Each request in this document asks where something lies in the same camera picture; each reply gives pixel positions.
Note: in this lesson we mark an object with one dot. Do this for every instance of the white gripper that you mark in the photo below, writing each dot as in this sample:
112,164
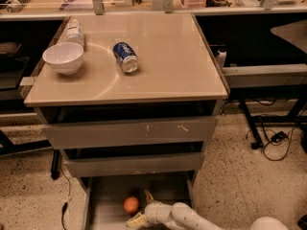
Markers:
153,212

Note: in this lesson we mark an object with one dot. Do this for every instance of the orange fruit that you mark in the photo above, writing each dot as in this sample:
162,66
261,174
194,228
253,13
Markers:
131,205

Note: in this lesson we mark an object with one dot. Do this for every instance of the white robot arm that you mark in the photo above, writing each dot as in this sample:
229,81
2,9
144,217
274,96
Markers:
180,216

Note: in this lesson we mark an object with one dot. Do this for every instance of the middle grey drawer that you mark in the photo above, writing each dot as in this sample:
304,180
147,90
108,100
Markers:
164,163

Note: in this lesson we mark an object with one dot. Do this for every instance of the top grey drawer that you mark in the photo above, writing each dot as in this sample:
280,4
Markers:
87,135

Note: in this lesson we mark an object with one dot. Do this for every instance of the grey drawer cabinet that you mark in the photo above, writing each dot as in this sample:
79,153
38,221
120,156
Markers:
176,78

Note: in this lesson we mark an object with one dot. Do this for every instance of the black desk leg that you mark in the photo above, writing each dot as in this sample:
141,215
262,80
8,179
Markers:
257,143

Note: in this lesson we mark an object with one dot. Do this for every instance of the blue soda can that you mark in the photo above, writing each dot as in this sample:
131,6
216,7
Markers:
125,57

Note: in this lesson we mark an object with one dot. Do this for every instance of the white ceramic bowl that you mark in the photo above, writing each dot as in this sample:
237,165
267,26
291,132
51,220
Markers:
64,58

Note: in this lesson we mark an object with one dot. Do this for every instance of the clear plastic water bottle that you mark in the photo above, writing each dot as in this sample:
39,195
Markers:
75,32

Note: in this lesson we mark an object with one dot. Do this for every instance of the black spring tool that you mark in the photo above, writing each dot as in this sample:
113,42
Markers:
17,5

